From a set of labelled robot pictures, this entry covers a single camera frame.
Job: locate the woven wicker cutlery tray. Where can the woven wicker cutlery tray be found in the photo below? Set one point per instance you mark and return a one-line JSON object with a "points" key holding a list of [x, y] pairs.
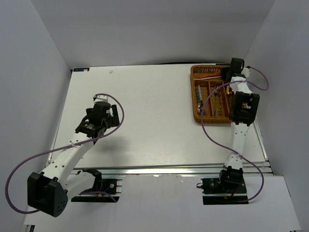
{"points": [[208, 87]]}

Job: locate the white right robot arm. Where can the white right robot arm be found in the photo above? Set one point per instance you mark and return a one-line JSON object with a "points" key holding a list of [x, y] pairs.
{"points": [[242, 114]]}

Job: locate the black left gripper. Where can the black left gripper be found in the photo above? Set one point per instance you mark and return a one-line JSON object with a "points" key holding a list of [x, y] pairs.
{"points": [[113, 120]]}

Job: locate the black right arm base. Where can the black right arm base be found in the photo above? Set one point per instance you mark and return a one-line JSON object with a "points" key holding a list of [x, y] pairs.
{"points": [[213, 192]]}

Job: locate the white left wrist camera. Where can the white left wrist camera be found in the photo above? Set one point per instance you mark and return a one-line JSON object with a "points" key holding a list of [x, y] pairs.
{"points": [[100, 98]]}

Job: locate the purple iridescent spoon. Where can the purple iridescent spoon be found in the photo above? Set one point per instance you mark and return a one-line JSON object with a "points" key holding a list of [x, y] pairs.
{"points": [[231, 97]]}

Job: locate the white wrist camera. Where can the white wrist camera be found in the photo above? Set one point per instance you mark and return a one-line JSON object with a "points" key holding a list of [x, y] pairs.
{"points": [[246, 72], [100, 98]]}

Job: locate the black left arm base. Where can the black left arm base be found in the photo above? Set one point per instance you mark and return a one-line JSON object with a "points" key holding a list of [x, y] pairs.
{"points": [[103, 190]]}

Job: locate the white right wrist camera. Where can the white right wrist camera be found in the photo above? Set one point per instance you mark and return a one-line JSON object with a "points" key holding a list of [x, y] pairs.
{"points": [[246, 72]]}

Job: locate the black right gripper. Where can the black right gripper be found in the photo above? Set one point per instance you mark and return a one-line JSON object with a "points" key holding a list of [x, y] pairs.
{"points": [[224, 72]]}

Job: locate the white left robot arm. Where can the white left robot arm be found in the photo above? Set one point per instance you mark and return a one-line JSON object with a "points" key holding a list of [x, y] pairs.
{"points": [[50, 190]]}

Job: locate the silver chopstick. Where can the silver chopstick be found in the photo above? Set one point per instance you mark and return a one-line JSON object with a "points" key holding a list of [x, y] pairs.
{"points": [[208, 77]]}

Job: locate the blue table label sticker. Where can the blue table label sticker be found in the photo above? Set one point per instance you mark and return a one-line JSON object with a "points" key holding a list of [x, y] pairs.
{"points": [[84, 69]]}

